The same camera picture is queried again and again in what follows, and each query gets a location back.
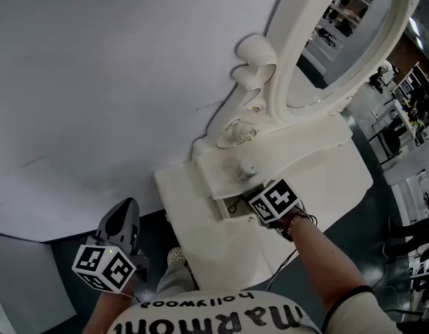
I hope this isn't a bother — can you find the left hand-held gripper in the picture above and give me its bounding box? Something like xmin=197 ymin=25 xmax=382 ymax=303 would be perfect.
xmin=72 ymin=198 xmax=150 ymax=294

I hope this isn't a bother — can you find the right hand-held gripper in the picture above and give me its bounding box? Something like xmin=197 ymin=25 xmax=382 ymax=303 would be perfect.
xmin=244 ymin=178 xmax=306 ymax=241

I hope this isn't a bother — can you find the white vanity drawer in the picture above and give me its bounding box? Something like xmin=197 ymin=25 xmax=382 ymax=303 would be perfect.
xmin=195 ymin=150 xmax=271 ymax=228

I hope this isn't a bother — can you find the person's right forearm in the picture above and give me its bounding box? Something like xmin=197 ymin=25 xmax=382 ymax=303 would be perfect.
xmin=283 ymin=210 xmax=368 ymax=321

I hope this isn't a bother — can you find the person's left forearm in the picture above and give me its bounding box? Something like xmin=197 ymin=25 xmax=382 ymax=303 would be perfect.
xmin=91 ymin=288 xmax=141 ymax=334

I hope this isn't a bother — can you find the white vanity table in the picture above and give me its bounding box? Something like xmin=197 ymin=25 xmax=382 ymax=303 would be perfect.
xmin=153 ymin=116 xmax=375 ymax=291

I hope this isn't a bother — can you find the white clog shoe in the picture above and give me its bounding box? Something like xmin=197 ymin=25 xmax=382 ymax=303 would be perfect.
xmin=166 ymin=246 xmax=187 ymax=267

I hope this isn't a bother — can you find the light trouser leg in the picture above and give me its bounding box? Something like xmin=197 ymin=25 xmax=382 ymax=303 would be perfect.
xmin=155 ymin=261 xmax=201 ymax=297

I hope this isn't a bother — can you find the white printed shirt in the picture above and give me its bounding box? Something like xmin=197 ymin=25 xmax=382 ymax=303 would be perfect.
xmin=106 ymin=285 xmax=403 ymax=334

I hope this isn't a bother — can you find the black office chair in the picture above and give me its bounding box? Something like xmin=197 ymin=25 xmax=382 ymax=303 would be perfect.
xmin=373 ymin=116 xmax=403 ymax=168

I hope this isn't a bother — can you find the white shelf unit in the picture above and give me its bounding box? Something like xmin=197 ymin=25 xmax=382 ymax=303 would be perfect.
xmin=390 ymin=61 xmax=429 ymax=148

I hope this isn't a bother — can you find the thin black cable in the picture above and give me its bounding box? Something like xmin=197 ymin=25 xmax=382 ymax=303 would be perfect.
xmin=265 ymin=248 xmax=299 ymax=292

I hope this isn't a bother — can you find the oval mirror with white frame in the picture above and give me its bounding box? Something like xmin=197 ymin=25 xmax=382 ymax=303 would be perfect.
xmin=216 ymin=0 xmax=423 ymax=151

